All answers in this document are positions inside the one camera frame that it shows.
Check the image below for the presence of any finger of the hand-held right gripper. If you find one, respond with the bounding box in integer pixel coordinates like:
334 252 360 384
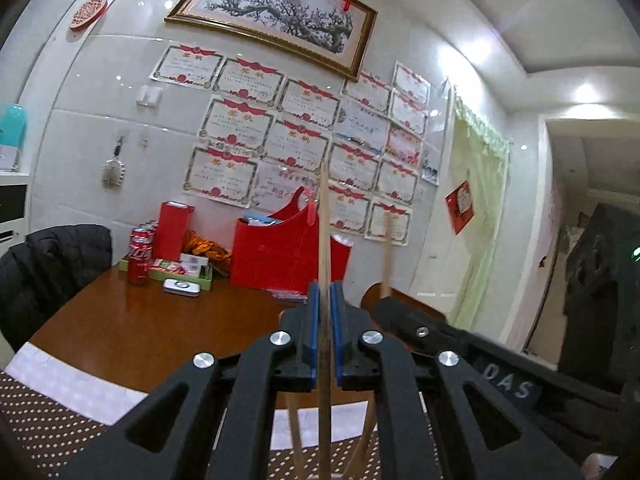
371 296 473 358

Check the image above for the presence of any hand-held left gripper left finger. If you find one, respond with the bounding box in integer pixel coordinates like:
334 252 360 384
59 281 322 480

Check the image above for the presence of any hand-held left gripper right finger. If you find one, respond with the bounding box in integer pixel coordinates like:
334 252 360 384
330 281 583 480

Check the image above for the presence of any wooden chopstick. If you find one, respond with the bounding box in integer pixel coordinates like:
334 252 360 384
286 394 305 466
318 160 335 480
380 211 393 300
345 397 378 476

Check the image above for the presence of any wooden chair back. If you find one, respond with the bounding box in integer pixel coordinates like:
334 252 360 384
360 283 448 323

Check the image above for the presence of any red gift bag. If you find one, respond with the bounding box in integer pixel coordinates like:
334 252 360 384
230 186 353 297

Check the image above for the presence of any green tray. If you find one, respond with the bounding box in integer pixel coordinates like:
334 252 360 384
147 258 214 294

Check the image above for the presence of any orange snack bag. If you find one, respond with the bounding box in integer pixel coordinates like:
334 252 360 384
182 230 233 273

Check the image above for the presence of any red door sign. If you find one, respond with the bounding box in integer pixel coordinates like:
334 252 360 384
445 180 475 235

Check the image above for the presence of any pale green curtain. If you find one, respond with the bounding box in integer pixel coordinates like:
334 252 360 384
447 95 512 346

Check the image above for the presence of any white oval tin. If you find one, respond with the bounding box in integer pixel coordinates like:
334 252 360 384
163 279 201 299

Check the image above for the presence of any tall red gift box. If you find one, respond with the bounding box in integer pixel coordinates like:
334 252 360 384
152 201 196 263

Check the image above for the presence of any red cola can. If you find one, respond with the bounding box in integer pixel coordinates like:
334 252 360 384
127 241 152 285
130 227 156 251

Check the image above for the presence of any black jacket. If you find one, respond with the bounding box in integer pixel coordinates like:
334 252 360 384
0 225 113 351

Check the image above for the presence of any brown polka dot tablecloth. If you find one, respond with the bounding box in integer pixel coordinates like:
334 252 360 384
0 341 441 480

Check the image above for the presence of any white cabinet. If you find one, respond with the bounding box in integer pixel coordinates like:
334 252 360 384
0 170 32 261

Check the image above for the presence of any framed plum blossom painting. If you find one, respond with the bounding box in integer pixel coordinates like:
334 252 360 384
165 0 379 82

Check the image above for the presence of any teal box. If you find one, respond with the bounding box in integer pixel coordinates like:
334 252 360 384
0 104 27 171

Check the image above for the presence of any wall of award certificates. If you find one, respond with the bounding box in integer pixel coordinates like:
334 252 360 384
150 44 442 247

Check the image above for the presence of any red paddle wall ornament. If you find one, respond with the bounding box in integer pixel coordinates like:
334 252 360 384
68 0 122 32

